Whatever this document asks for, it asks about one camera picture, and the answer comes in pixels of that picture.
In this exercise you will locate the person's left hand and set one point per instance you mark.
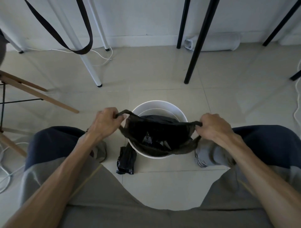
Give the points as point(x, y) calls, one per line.
point(104, 123)

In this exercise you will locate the person's right hand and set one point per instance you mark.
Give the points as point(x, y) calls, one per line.
point(215, 130)

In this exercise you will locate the person's right thumb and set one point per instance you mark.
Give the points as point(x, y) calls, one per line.
point(199, 130)

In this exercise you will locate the person's left thumb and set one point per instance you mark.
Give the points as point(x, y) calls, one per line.
point(120, 119)

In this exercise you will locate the black plastic trash bag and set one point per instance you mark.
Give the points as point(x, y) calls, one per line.
point(155, 131)

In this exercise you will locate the person's right forearm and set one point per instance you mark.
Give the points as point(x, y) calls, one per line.
point(263, 180)

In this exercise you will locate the person's left forearm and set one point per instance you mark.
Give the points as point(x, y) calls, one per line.
point(54, 180)

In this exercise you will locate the grey slipper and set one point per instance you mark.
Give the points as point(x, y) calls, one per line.
point(101, 150)
point(204, 155)

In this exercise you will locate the white round trash bin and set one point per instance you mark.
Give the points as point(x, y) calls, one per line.
point(154, 105)

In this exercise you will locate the roll of black trash bags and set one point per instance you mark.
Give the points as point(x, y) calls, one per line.
point(126, 161)

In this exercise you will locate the navy shorts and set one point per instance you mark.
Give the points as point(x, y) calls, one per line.
point(54, 143)

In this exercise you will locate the wooden chair leg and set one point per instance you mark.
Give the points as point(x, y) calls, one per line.
point(13, 145)
point(42, 95)
point(25, 82)

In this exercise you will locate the white table leg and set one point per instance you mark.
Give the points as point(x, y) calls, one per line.
point(100, 25)
point(14, 44)
point(77, 44)

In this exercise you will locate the black table leg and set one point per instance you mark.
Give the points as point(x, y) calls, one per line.
point(183, 21)
point(199, 42)
point(282, 23)
point(296, 75)

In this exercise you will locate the white rolled mat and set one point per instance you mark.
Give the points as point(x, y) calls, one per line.
point(216, 42)

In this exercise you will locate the grey shirt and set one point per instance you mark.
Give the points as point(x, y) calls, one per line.
point(141, 218)

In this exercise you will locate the black metal chair brace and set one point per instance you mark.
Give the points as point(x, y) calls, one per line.
point(2, 103)

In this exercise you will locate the grey chair seat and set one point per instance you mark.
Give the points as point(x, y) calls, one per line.
point(2, 49)

